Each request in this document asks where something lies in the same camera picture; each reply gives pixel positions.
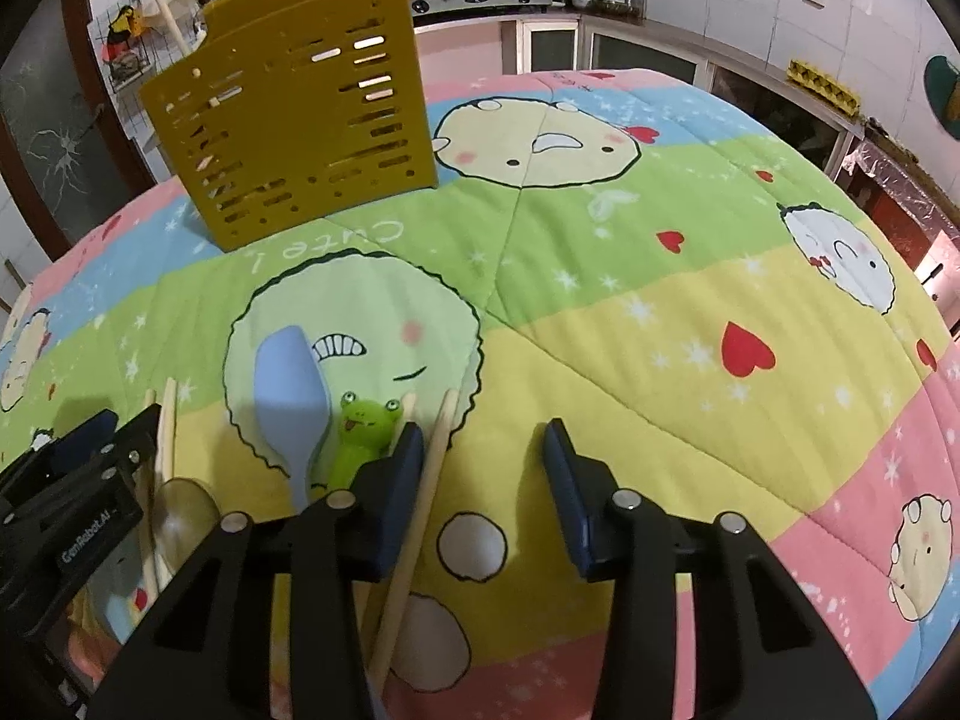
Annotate colourful cartoon printed blanket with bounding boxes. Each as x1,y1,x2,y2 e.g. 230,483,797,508
0,67,960,720

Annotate teal round wall object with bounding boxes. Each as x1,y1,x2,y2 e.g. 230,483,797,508
924,54,960,132

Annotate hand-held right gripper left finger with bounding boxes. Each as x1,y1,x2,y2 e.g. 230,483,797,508
86,422,426,720

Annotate leaning wooden sticks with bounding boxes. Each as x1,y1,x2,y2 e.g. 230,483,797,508
0,259,31,316

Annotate green frog utensil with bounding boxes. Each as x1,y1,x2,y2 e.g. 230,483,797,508
326,390,402,496

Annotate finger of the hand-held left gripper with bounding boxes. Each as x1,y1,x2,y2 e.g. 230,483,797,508
0,410,121,500
0,403,164,533

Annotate dark glass door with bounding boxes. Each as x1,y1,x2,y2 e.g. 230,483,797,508
0,0,158,256

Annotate yellow egg tray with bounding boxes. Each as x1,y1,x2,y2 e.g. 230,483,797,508
786,58,862,117

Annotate yellow slotted utensil holder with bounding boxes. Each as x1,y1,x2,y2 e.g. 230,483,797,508
141,0,440,252

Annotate yellow red hanging bag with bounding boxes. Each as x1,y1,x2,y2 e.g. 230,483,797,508
101,4,147,65

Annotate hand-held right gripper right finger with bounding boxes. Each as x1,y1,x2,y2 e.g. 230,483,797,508
542,418,876,720

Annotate gas stove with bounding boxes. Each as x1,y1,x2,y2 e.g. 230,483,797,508
411,0,552,16

